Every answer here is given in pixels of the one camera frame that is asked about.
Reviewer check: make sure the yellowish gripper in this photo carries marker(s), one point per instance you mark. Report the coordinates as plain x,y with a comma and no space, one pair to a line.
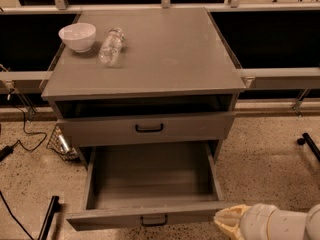
255,221

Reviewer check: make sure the grey drawer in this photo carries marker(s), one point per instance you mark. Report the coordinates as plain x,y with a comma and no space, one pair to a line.
124,130
149,185

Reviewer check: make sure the grey top drawer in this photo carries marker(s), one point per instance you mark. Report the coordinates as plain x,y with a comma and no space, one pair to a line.
124,130

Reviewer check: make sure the grey drawer cabinet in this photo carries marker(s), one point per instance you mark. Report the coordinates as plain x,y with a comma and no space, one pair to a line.
173,61

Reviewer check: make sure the black right base leg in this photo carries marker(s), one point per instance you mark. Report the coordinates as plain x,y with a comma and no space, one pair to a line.
306,139

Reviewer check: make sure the black base leg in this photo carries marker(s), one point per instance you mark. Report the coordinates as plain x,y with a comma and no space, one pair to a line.
53,208
306,139

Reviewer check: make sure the black left base leg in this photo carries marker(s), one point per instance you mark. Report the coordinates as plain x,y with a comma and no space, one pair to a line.
53,208

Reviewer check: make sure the clear plastic water bottle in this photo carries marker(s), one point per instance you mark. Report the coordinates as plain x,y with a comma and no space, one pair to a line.
111,47

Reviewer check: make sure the white bowl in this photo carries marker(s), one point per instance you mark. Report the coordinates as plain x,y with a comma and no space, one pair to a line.
79,37

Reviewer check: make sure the wire mesh basket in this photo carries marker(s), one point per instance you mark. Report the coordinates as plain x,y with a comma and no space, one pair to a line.
58,144

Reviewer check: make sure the metal railing frame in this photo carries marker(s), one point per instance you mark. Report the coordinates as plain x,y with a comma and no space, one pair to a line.
303,78

